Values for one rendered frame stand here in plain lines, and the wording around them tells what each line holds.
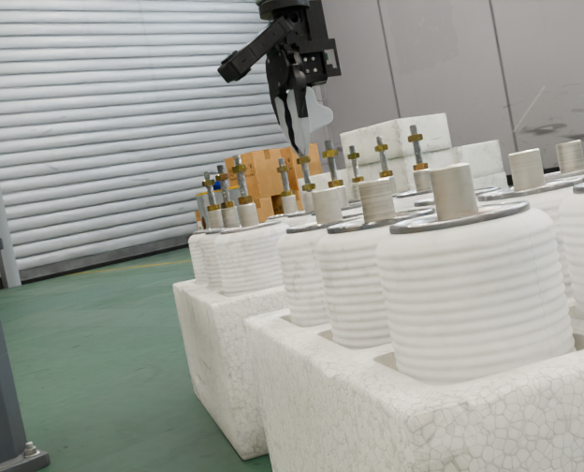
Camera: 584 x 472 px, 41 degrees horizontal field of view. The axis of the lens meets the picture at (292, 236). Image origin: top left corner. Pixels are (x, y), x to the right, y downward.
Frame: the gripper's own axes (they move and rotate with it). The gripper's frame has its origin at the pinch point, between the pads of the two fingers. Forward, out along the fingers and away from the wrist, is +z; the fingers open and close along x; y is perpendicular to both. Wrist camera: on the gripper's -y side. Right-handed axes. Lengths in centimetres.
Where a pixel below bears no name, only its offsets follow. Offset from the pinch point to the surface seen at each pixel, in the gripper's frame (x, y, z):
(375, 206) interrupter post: -53, -21, 8
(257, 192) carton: 363, 142, 1
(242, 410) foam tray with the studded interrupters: -16.4, -20.7, 28.8
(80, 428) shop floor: 22, -34, 35
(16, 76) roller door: 536, 33, -124
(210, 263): 0.4, -15.6, 13.2
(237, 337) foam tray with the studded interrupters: -16.5, -19.7, 20.7
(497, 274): -68, -24, 12
